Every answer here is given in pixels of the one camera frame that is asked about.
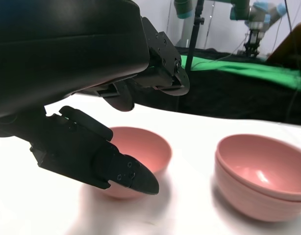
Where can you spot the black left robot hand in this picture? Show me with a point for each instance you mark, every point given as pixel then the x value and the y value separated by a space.
pixel 67 49

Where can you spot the pink plastic bowl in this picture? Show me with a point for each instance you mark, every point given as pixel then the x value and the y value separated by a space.
pixel 238 203
pixel 145 147
pixel 251 156

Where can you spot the black stand pole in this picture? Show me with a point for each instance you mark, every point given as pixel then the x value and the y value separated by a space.
pixel 193 36

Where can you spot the green cloth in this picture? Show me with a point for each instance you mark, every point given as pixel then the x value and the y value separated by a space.
pixel 238 68

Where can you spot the black background cloth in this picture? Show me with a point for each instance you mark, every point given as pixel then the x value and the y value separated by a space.
pixel 238 98

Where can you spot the brown board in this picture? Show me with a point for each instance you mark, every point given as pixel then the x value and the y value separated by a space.
pixel 295 44

